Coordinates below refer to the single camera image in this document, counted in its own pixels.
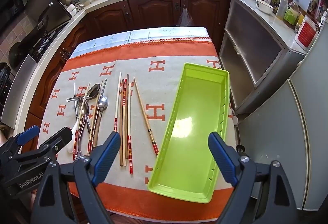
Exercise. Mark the brown wooden chopstick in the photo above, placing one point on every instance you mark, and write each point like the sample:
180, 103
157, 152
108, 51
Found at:
127, 121
121, 136

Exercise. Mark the white tub red label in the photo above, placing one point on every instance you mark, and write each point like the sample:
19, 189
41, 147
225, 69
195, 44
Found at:
306, 31

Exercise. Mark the orange patterned blanket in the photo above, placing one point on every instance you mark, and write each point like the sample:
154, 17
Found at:
166, 80

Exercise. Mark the white plastic bottle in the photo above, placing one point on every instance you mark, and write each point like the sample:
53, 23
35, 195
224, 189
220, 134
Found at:
281, 8

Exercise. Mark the grey frosted door cabinet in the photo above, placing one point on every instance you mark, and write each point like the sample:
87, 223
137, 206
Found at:
253, 47

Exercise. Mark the white ceramic spoon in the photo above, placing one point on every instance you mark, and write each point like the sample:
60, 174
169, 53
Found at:
71, 144

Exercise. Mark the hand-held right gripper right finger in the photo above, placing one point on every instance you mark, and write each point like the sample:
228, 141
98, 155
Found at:
223, 160

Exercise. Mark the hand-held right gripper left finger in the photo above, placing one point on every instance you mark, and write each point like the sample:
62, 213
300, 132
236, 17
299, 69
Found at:
107, 157

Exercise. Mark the metal soup spoon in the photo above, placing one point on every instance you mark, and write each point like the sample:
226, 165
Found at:
91, 91

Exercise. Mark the bamboo chopstick red black end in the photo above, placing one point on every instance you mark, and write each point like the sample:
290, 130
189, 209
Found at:
144, 116

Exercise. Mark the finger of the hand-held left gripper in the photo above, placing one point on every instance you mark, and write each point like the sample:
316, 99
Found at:
57, 138
25, 136

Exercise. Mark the large metal spoon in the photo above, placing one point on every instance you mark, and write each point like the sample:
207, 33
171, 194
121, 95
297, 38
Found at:
81, 103

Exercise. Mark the black pressure cooker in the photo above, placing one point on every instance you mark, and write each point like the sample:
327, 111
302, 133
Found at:
5, 80

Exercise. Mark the steel splash guard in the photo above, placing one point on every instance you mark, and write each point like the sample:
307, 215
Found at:
56, 8

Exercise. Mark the black wok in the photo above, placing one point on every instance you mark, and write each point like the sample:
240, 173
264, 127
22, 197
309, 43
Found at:
16, 54

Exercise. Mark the clear plastic bag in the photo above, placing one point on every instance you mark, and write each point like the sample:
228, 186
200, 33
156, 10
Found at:
185, 20

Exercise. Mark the white bowl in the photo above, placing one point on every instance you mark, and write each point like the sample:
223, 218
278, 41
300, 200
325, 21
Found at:
265, 7

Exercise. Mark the red patterned wooden chopstick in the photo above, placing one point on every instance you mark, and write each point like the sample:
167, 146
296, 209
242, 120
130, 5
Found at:
124, 101

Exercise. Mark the green plastic tray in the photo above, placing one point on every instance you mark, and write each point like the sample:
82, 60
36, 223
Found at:
189, 124

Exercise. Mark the grey refrigerator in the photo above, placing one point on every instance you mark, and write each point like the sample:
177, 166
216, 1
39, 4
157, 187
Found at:
281, 136

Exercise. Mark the black gas stove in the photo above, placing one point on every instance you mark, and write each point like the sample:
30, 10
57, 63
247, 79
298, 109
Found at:
43, 39

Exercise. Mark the yellow oil bottle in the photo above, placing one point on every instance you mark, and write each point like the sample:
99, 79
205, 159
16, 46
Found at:
290, 15

